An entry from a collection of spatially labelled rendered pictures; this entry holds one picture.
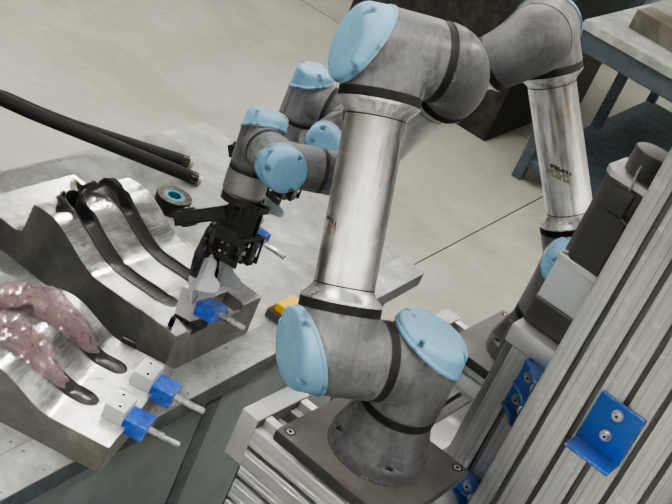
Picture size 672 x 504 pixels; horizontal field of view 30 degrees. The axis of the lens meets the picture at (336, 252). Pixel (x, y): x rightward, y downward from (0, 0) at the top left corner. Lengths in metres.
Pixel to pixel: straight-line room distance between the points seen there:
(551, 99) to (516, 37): 0.18
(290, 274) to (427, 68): 1.06
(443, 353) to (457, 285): 3.01
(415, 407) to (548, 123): 0.67
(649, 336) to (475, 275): 3.12
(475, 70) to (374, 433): 0.53
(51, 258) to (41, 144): 2.22
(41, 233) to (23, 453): 0.50
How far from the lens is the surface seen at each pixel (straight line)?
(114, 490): 2.37
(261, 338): 2.44
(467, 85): 1.74
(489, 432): 2.00
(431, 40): 1.71
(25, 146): 4.51
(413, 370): 1.72
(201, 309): 2.22
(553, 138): 2.23
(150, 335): 2.23
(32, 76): 5.02
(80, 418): 2.01
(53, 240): 2.33
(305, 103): 2.33
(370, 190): 1.68
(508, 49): 2.07
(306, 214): 2.94
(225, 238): 2.15
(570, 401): 1.84
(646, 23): 5.82
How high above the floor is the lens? 2.12
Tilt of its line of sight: 28 degrees down
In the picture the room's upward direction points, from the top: 24 degrees clockwise
